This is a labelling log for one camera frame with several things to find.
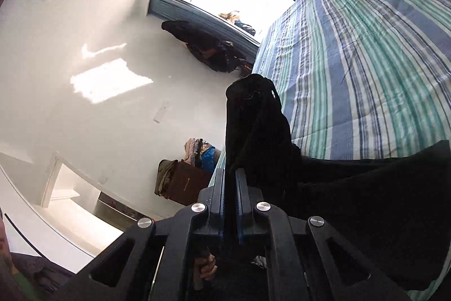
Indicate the mixed clothes pile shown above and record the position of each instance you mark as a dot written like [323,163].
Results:
[193,151]

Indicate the white wall switch panel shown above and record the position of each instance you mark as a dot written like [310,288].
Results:
[161,111]

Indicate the brown nightstand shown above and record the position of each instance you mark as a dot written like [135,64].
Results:
[190,183]

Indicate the blue plastic bag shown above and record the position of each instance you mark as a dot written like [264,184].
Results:
[209,158]

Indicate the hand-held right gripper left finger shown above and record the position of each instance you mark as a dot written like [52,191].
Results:
[221,197]

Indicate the black pants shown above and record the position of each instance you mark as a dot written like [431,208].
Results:
[352,198]

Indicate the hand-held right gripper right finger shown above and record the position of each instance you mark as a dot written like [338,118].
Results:
[240,197]

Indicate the balcony clothes pile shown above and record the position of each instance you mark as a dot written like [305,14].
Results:
[238,22]

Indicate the narrow blue curtain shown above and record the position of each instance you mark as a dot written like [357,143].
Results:
[211,26]

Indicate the striped bed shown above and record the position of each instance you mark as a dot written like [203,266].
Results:
[352,57]

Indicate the dark hanging coats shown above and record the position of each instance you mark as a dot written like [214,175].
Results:
[208,50]

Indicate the person's right hand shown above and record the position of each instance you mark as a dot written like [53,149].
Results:
[208,267]

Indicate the olive cloth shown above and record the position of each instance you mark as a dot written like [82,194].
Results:
[165,177]

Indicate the wooden coat stand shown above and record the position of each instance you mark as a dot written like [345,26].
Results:
[246,69]

